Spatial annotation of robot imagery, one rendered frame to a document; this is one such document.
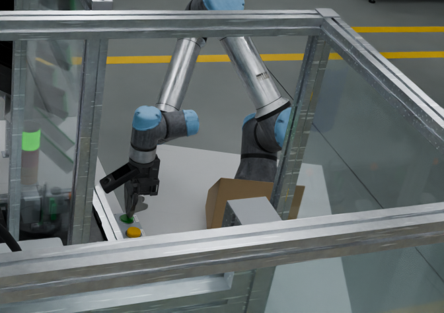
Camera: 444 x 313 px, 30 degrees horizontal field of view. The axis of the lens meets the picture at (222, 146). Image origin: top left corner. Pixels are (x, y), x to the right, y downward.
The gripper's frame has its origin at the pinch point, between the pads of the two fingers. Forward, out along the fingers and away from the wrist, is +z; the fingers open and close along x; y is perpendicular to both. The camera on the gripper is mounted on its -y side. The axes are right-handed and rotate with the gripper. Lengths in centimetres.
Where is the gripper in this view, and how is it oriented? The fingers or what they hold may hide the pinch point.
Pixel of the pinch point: (127, 214)
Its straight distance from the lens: 247.7
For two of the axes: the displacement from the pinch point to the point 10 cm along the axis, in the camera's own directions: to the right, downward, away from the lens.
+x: -3.6, -5.4, 7.6
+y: 9.2, -0.7, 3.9
